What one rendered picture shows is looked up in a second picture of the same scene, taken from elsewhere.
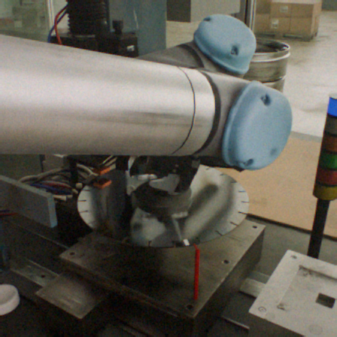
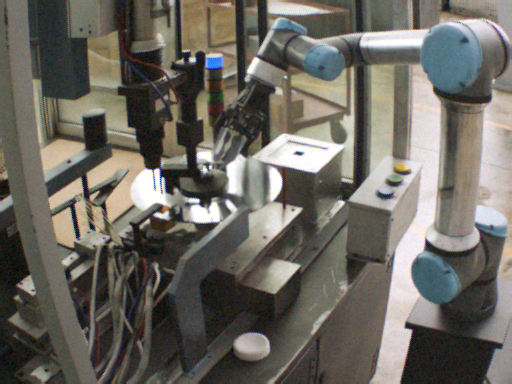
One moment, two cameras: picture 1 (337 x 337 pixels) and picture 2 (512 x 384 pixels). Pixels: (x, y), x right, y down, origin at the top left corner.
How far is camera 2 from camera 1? 143 cm
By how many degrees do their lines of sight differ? 80
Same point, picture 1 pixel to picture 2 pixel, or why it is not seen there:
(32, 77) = not seen: hidden behind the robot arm
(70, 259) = (242, 267)
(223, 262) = not seen: hidden behind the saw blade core
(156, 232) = (261, 182)
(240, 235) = not seen: hidden behind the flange
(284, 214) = (123, 199)
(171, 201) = (221, 175)
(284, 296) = (298, 163)
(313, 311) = (309, 157)
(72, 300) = (280, 272)
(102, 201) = (214, 209)
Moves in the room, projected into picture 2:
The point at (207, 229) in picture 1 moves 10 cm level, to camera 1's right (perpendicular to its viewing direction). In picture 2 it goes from (256, 165) to (253, 147)
